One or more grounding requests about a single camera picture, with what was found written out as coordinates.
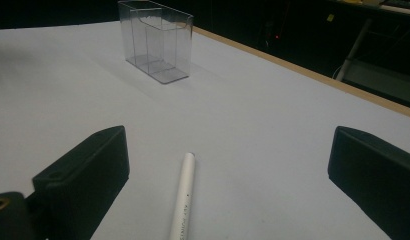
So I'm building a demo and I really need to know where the white pen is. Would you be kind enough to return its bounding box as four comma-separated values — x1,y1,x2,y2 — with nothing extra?
168,152,197,240

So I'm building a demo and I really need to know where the white metal stand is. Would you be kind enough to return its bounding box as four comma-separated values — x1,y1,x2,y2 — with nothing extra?
334,18,375,83

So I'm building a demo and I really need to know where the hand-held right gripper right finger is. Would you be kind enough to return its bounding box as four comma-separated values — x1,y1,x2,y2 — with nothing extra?
327,125,410,240

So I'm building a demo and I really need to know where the clear plastic holder box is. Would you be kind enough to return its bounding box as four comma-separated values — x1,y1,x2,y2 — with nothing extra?
117,0,194,85

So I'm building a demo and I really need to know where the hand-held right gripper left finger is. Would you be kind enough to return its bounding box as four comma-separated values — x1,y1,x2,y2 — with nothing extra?
32,125,131,240

